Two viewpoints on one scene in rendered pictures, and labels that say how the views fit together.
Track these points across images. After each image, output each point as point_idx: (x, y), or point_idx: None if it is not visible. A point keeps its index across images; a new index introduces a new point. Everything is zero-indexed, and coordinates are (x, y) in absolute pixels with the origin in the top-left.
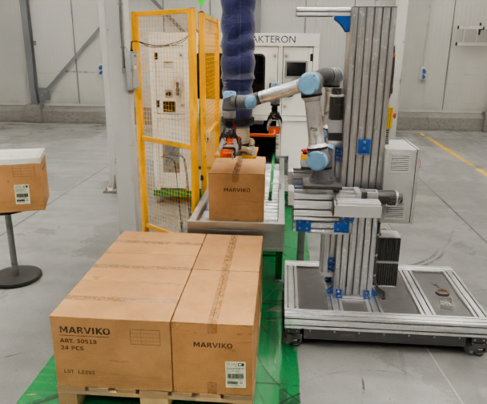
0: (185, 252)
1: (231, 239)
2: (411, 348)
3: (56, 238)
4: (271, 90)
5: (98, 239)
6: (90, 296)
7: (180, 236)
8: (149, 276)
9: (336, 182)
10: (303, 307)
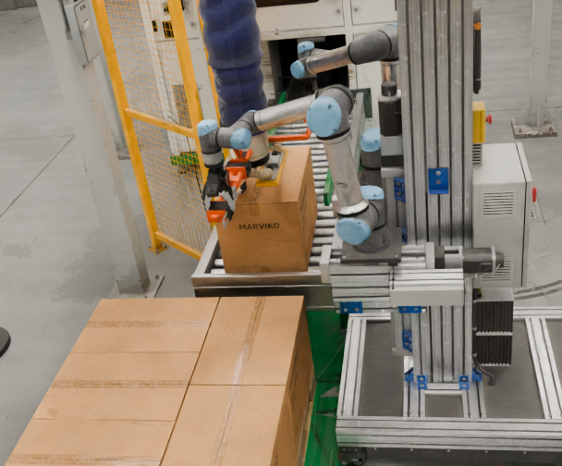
0: (183, 346)
1: (254, 307)
2: (531, 462)
3: (31, 264)
4: (273, 112)
5: (91, 262)
6: (42, 456)
7: (181, 305)
8: (126, 404)
9: (394, 243)
10: (365, 410)
